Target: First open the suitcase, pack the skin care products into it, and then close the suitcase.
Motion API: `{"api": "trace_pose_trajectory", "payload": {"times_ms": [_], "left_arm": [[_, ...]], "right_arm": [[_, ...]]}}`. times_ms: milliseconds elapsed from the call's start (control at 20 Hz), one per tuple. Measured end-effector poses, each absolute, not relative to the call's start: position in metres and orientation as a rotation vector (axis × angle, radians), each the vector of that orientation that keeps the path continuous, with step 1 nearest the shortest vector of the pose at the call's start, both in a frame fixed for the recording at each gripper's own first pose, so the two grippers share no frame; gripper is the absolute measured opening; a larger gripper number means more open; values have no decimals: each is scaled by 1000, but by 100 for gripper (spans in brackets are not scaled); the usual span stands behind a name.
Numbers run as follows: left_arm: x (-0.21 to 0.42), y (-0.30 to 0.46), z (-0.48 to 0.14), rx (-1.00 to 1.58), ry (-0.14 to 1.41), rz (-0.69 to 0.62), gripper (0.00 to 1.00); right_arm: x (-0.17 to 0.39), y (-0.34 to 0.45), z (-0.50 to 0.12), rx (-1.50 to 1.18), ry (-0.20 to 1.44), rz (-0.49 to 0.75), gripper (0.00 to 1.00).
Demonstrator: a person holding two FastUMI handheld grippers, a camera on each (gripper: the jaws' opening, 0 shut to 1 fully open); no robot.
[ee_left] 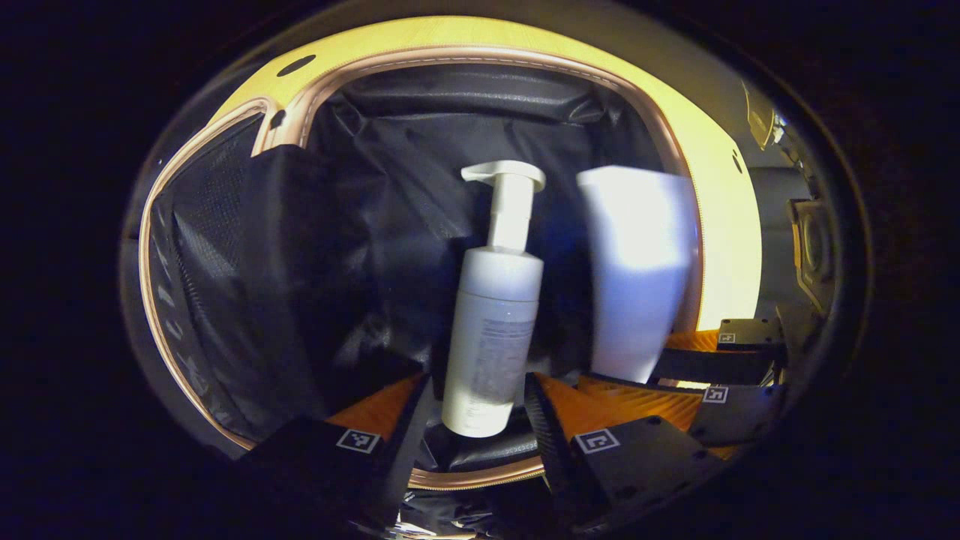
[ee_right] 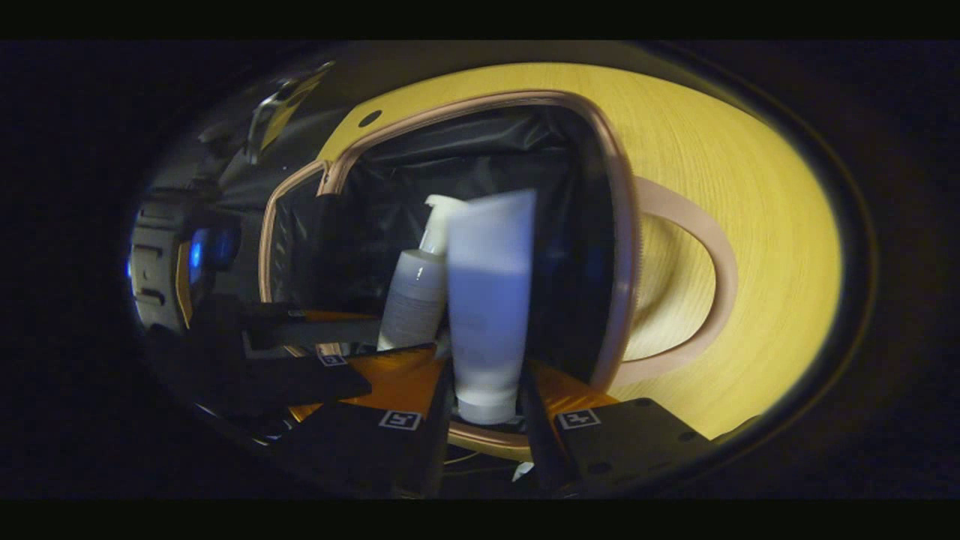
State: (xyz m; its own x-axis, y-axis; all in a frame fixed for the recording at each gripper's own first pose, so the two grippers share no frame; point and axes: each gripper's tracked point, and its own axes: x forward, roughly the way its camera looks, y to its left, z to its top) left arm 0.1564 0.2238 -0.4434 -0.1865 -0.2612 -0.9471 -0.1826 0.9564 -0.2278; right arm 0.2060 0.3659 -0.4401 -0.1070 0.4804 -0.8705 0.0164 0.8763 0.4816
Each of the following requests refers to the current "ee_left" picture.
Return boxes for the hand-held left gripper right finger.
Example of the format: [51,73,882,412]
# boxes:
[523,371,727,530]

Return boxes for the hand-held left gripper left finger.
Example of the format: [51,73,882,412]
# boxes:
[236,373,437,535]

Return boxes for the white squeeze tube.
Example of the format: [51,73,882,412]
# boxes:
[576,165,700,385]

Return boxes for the white pump bottle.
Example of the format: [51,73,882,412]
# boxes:
[441,160,547,439]

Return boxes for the pink suitcase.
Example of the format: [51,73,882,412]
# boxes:
[139,45,706,492]

